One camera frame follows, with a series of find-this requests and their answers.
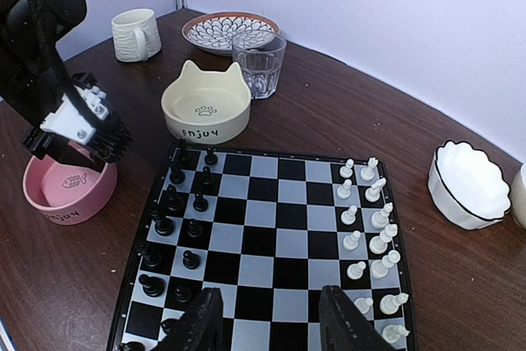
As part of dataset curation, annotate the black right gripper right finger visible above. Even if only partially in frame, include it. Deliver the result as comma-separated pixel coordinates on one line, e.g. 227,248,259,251
319,285,395,351

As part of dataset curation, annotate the black corner chess piece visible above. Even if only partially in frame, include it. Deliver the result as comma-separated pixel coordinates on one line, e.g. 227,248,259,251
116,341,145,351

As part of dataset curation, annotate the black chess piece tall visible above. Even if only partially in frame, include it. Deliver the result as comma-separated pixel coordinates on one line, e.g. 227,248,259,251
150,203,174,236

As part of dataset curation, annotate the patterned ceramic plate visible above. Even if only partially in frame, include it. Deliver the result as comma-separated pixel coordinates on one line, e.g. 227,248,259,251
182,12,279,57

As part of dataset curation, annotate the white pawn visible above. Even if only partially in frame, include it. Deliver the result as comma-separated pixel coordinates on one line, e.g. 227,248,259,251
339,159,354,180
343,230,361,251
346,261,367,280
353,297,374,315
336,178,353,199
340,205,358,225

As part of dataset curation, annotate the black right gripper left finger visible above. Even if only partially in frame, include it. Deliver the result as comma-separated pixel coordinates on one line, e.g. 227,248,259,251
158,288,224,351

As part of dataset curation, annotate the white scalloped bowl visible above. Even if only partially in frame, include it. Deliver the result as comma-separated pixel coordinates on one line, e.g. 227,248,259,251
427,140,511,230

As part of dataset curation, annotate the cream round bowl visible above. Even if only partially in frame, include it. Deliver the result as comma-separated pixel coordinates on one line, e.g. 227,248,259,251
510,163,526,229

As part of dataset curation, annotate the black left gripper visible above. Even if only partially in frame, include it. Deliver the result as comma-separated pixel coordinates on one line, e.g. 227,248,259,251
1,39,106,170

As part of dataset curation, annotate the black white chessboard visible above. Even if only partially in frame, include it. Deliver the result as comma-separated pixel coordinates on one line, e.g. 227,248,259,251
108,141,418,350

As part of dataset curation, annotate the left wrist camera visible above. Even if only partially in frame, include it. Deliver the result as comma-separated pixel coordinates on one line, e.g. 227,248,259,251
39,72,132,163

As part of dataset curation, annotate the black pawn fifteenth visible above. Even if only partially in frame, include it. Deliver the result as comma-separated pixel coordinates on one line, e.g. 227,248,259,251
160,318,178,335

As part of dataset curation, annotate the white chess piece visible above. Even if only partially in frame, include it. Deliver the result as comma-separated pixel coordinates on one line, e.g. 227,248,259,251
360,156,379,182
380,293,409,315
369,224,398,255
371,202,394,229
370,250,401,279
365,178,386,203

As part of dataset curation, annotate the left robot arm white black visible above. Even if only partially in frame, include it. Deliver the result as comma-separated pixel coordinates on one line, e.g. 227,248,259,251
1,0,129,173

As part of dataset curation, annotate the cream cat-shaped bowl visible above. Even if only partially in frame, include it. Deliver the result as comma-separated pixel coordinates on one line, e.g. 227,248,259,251
161,60,251,145

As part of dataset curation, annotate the black pawn twelfth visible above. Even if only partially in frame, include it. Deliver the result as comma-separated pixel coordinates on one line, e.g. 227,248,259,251
182,250,201,270

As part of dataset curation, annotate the black pawn thirteenth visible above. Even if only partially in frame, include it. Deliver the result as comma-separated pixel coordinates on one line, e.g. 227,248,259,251
174,284,192,303

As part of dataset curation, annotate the clear drinking glass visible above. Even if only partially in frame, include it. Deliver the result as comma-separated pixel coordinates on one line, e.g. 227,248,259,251
231,30,287,99

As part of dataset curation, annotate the pink cat-shaped bowl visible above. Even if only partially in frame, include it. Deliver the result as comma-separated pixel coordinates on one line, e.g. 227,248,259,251
22,156,118,225

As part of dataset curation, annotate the white mug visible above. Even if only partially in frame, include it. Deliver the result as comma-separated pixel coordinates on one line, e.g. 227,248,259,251
111,8,162,62

